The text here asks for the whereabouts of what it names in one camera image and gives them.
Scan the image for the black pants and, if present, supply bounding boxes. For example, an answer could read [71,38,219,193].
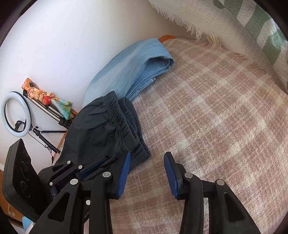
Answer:
[55,91,151,179]

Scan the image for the black tripod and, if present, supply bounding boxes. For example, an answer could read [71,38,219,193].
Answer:
[32,126,67,154]

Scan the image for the silver tripod with scarf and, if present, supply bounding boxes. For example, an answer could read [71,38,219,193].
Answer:
[23,90,72,129]

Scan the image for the beige plaid bed blanket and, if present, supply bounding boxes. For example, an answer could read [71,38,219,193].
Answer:
[110,38,287,233]

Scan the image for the light blue folded jeans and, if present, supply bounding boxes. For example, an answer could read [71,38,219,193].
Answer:
[83,38,174,106]

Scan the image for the orange floral mattress sheet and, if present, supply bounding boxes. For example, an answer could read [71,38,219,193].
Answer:
[158,35,177,43]

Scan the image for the white green patterned cushion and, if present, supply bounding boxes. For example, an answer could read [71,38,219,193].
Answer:
[150,1,287,91]

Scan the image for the black tripod cable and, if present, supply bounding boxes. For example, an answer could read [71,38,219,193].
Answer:
[33,132,56,164]

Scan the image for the white ring light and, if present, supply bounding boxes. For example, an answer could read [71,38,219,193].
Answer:
[1,91,32,138]

